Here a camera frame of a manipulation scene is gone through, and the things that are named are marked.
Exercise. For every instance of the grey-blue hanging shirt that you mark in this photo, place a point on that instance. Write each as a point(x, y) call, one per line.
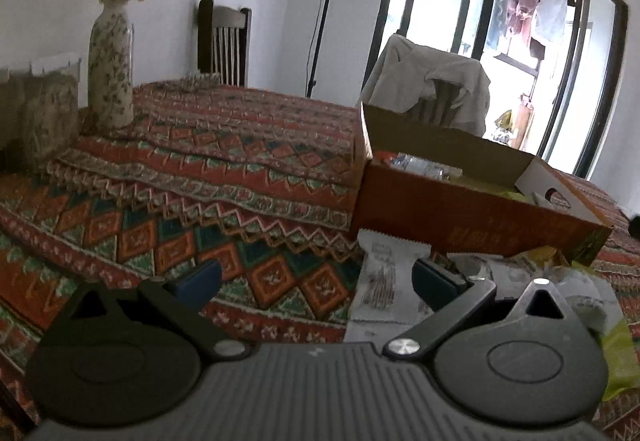
point(552, 11)

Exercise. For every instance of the dark wooden chair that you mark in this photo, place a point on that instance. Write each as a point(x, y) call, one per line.
point(205, 41)

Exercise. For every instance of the light green snack packet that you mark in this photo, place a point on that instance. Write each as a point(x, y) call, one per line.
point(492, 188)

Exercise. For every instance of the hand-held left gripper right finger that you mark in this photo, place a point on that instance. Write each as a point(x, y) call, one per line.
point(434, 282)

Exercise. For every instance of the yellow-green snack packet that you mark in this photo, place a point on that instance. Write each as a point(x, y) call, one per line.
point(622, 361)

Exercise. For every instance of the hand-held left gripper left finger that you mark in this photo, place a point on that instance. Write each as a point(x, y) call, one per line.
point(200, 278)

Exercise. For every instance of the small patterned bundle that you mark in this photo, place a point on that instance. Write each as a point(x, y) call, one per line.
point(200, 80)

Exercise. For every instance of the pale grey jacket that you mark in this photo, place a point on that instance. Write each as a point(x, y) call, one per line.
point(400, 71)

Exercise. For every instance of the orange cylinder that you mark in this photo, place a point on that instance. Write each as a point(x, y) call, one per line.
point(526, 121)

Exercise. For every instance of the clear storage jar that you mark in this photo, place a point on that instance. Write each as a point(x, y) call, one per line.
point(50, 121)

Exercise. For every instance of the orange cardboard box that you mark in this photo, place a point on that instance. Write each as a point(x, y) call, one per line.
point(450, 221)

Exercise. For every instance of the white snack packet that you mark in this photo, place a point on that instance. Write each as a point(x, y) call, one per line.
point(382, 281)
point(585, 291)
point(475, 266)

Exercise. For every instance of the black sliding door frame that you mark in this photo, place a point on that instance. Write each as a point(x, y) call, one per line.
point(565, 71)

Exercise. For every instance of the floral ceramic vase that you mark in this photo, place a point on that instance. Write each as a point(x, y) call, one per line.
point(110, 71)

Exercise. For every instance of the yellow bag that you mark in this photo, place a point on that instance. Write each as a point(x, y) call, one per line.
point(504, 121)

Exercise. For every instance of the black light stand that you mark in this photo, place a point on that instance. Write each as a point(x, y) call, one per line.
point(322, 11)

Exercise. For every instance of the jacket-covered wooden chair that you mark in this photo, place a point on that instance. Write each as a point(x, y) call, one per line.
point(440, 101)

